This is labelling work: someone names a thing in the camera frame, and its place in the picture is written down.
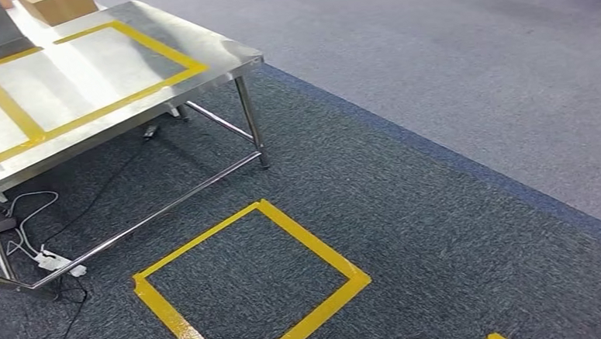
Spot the stainless steel workbench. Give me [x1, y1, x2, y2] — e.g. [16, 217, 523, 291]
[0, 0, 278, 294]

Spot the brown cardboard box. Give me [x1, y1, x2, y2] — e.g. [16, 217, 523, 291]
[18, 0, 100, 29]

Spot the black floor cable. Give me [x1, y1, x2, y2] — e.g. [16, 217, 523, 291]
[26, 140, 161, 339]

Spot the white cable bundle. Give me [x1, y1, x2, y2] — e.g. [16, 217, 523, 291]
[0, 190, 65, 272]

